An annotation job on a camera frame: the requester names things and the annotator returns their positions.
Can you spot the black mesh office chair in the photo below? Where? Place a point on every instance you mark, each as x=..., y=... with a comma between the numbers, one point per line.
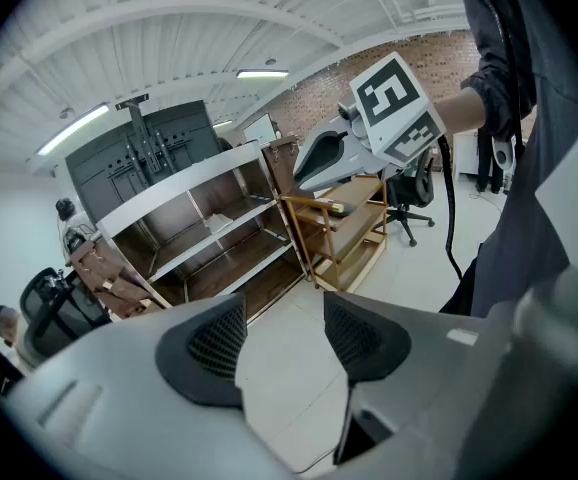
x=51, y=308

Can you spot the white cloth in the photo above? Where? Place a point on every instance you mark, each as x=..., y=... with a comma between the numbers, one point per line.
x=219, y=224

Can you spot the white cabinet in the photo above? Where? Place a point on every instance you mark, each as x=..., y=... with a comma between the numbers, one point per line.
x=466, y=150

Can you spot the black panel stand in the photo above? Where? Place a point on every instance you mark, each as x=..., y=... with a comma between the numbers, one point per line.
x=189, y=133

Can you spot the white and brown shelf unit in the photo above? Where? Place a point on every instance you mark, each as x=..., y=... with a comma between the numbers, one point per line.
x=209, y=248

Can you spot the white board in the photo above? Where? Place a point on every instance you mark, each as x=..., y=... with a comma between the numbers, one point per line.
x=260, y=129

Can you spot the brown side panel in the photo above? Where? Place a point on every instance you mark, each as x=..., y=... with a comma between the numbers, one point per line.
x=281, y=178
x=109, y=278

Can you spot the person's right forearm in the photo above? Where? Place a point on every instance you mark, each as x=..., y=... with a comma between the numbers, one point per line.
x=461, y=110

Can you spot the dark slipper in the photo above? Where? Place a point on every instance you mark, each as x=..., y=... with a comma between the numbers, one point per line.
x=344, y=210

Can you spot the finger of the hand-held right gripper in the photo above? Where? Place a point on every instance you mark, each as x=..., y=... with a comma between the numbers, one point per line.
x=319, y=155
x=351, y=168

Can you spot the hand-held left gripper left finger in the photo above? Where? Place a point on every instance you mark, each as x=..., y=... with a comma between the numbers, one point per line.
x=119, y=393

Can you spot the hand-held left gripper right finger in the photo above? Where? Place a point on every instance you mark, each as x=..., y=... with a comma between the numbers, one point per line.
x=419, y=363

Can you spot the long ceiling light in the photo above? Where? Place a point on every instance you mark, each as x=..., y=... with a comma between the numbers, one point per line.
x=262, y=73
x=71, y=129

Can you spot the person's dark jacket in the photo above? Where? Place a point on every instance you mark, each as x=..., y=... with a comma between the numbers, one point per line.
x=544, y=118

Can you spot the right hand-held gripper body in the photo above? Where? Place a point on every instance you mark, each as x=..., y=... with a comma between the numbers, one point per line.
x=394, y=103

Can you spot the white grey hanging device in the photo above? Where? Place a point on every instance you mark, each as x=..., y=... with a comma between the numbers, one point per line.
x=503, y=154

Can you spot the light wooden rack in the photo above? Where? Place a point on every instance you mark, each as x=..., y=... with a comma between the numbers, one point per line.
x=349, y=238

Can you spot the black mounting bracket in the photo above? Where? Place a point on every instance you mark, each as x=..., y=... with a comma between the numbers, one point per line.
x=141, y=138

